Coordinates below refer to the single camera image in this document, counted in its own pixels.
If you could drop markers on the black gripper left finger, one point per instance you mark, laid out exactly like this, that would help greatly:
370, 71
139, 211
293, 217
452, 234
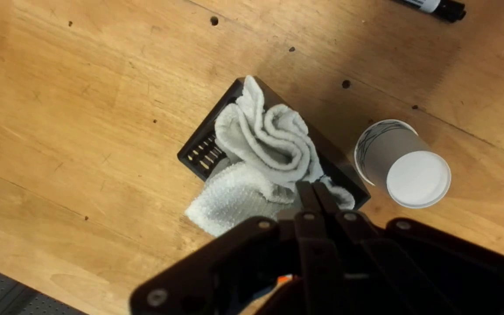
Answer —
253, 267

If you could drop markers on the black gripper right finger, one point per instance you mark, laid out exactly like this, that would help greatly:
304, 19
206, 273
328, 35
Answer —
428, 273

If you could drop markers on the white towel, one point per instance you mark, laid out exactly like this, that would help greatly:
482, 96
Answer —
263, 150

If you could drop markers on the black perforated basket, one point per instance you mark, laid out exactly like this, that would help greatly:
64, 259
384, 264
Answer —
206, 152

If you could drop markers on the white paper cup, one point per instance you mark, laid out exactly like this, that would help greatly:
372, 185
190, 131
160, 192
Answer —
410, 168

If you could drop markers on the black marker with white label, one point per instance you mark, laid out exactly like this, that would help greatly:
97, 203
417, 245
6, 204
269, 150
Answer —
433, 5

